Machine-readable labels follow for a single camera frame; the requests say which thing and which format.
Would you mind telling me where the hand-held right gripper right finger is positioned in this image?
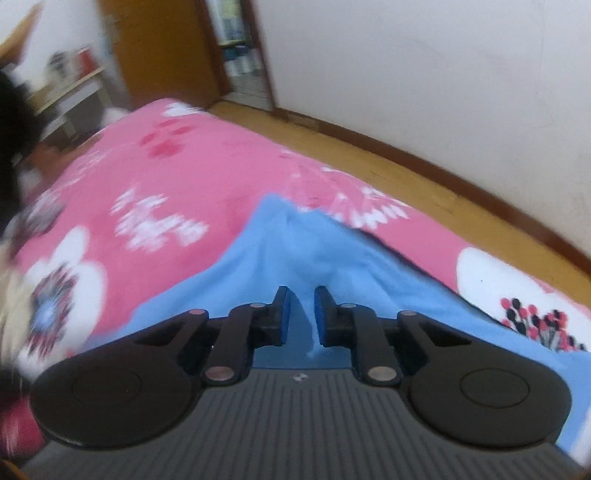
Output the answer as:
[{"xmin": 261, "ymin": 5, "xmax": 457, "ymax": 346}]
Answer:
[{"xmin": 314, "ymin": 285, "xmax": 472, "ymax": 387}]

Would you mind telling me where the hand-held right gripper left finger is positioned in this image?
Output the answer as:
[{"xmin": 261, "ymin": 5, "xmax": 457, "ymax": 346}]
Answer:
[{"xmin": 131, "ymin": 285, "xmax": 293, "ymax": 387}]

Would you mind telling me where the blue t-shirt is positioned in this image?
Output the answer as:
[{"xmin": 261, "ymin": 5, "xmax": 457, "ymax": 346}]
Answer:
[{"xmin": 85, "ymin": 194, "xmax": 583, "ymax": 463}]

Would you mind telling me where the pink floral blanket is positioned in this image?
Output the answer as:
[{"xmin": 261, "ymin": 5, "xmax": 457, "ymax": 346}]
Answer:
[{"xmin": 9, "ymin": 97, "xmax": 591, "ymax": 370}]

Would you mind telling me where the brown wooden door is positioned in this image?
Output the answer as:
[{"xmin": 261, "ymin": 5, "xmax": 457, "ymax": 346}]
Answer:
[{"xmin": 98, "ymin": 0, "xmax": 223, "ymax": 110}]

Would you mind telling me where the white shelf unit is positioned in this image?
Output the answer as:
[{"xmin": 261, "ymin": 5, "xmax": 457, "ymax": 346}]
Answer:
[{"xmin": 25, "ymin": 46, "xmax": 122, "ymax": 140}]

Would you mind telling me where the dark cloth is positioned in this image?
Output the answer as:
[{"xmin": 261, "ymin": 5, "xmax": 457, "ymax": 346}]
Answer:
[{"xmin": 0, "ymin": 71, "xmax": 43, "ymax": 232}]

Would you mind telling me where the red can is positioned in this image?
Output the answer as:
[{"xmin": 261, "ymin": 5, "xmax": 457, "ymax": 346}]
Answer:
[{"xmin": 76, "ymin": 46, "xmax": 96, "ymax": 78}]

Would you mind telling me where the brown wooden door frame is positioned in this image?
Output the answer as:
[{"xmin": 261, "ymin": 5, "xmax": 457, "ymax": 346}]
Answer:
[{"xmin": 248, "ymin": 0, "xmax": 279, "ymax": 117}]

